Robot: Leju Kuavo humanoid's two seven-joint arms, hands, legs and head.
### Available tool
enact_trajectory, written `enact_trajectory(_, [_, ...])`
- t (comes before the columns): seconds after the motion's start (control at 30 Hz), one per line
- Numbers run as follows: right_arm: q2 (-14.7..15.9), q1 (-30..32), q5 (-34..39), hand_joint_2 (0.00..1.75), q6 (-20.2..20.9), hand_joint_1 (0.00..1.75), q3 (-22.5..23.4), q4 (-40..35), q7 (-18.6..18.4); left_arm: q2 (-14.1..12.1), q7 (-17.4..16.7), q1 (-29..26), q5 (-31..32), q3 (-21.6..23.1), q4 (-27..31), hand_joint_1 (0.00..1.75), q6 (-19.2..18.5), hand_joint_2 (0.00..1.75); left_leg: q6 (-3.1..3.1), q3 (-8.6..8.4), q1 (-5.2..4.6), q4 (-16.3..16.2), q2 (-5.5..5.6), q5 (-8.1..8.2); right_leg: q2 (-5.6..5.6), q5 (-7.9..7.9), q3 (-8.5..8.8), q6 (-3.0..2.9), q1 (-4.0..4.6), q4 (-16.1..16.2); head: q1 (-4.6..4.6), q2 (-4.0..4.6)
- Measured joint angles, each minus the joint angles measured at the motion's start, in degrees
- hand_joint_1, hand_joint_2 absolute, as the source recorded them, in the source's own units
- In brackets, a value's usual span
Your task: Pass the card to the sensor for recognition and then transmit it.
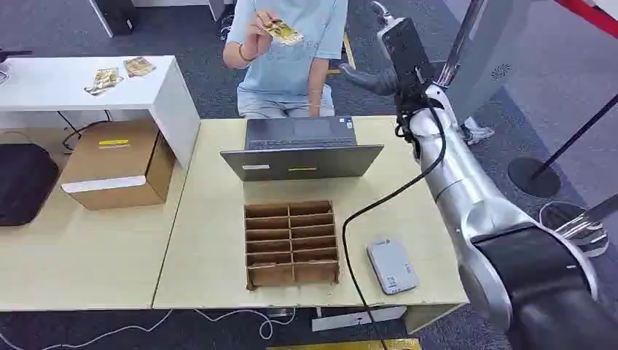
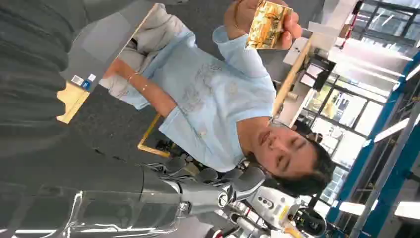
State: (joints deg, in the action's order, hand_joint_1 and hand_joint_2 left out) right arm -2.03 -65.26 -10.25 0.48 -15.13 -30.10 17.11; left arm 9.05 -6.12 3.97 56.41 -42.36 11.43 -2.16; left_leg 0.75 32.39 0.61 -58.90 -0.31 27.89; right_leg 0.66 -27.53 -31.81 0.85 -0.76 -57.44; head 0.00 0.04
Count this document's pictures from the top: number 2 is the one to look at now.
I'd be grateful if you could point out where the white wood-edged table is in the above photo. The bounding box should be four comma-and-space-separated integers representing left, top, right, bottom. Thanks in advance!
271, 19, 340, 129

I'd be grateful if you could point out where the yellow floor tape frame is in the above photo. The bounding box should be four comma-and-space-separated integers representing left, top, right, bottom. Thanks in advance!
137, 113, 172, 158

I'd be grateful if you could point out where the white robot with cables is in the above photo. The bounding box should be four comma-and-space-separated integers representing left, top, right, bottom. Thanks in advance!
226, 185, 329, 238

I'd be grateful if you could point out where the person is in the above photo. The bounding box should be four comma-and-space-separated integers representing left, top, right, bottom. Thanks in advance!
98, 0, 337, 198

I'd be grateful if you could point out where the grey metal beam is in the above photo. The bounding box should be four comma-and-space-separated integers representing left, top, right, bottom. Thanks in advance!
349, 105, 420, 238

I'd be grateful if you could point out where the person's right hand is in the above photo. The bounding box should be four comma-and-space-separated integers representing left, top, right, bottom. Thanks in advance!
234, 0, 303, 51

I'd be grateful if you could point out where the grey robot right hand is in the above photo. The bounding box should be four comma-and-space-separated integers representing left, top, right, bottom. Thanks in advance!
0, 130, 267, 238

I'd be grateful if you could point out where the red strap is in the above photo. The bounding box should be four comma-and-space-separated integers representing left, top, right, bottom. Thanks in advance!
340, 0, 366, 49

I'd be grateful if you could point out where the pale wooden desk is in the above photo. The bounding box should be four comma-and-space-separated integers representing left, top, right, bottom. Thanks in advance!
56, 3, 160, 125

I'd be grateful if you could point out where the blue steel frame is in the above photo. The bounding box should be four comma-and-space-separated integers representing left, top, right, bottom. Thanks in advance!
326, 52, 420, 238

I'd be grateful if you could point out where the grey laptop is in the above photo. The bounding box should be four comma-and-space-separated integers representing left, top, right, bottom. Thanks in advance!
60, 0, 159, 93

